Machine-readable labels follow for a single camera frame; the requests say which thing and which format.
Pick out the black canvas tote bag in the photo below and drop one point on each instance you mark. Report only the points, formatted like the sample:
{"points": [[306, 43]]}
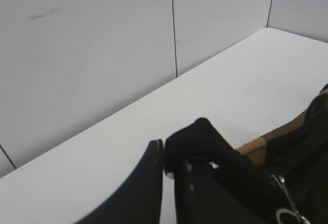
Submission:
{"points": [[299, 156]]}

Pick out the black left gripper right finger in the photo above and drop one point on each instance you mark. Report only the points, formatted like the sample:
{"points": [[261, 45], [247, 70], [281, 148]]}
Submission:
{"points": [[199, 198]]}

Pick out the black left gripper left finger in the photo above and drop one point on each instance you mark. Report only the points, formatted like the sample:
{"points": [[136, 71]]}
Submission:
{"points": [[138, 199]]}

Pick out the silver zipper pull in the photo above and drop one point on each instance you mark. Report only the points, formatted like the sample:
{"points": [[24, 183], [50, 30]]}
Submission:
{"points": [[292, 211]]}

